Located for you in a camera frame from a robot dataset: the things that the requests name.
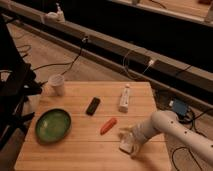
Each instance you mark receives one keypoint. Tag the blue power box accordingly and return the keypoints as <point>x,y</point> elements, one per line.
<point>178,107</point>

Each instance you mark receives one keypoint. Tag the black rectangular block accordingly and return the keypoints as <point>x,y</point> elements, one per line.
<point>93,106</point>

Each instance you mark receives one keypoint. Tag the white object on beam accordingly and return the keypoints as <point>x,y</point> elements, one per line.
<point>58,15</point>

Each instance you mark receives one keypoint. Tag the white tube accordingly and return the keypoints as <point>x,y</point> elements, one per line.
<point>124,100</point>

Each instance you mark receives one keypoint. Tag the green ceramic bowl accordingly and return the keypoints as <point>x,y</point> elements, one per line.
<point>52,126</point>

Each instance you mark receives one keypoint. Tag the orange carrot toy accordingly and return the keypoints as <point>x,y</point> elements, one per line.
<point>108,125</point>

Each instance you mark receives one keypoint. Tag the black tripod stand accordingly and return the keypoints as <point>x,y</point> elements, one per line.
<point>15,90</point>

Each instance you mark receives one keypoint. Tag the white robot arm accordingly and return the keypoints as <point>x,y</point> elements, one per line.
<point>167,122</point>

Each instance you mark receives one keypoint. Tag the white sponge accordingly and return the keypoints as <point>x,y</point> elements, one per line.
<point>126,142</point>

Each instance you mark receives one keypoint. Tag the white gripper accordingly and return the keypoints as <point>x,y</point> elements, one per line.
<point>141,133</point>

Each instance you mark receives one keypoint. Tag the white paper cup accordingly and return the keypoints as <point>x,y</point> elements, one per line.
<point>57,83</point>

